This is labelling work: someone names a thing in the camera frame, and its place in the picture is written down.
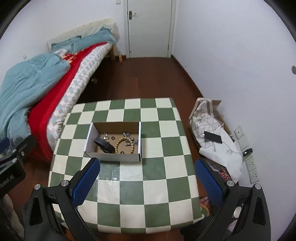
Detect black wristband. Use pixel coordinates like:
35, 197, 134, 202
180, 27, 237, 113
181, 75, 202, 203
94, 137, 115, 154

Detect white cardboard box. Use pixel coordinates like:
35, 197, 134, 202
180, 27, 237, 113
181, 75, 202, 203
84, 121, 142, 163

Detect wooden bead bracelet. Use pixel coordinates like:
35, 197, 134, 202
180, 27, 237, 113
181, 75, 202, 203
114, 136, 136, 155

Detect thick silver chain bracelet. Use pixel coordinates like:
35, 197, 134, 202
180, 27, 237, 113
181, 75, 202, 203
122, 132, 139, 147

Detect foot in red sandal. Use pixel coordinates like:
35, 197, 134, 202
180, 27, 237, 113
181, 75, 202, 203
199, 196, 209, 216

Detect white red plastic bag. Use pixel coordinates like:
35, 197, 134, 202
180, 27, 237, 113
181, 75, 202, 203
218, 169, 231, 181

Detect red bedspread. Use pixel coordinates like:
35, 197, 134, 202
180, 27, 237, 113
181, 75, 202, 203
28, 43, 101, 163

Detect white paper sheet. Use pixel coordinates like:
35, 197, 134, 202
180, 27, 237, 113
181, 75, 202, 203
199, 127, 242, 183

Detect black charger plug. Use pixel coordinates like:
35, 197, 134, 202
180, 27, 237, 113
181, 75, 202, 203
242, 148, 253, 157

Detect black smartphone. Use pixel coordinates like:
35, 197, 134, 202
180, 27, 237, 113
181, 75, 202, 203
204, 131, 223, 144

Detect green white checkered tablecloth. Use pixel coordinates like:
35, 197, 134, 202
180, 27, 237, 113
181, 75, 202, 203
48, 98, 207, 233

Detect teal blanket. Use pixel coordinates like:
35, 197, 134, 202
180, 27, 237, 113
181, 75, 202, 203
1, 25, 117, 147

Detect patterned fabric tote bag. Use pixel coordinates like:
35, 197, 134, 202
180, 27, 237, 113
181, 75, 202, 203
189, 97, 224, 149

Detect patterned white mattress sheet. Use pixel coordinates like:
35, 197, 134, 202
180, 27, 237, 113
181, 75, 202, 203
46, 43, 112, 151

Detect white door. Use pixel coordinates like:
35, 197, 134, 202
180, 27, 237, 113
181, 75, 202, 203
123, 0, 177, 58

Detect white wall socket strip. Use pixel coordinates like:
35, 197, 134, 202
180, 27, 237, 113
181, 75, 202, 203
234, 126, 260, 186

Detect white charging cable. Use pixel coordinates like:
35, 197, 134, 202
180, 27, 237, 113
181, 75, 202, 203
214, 142, 243, 155

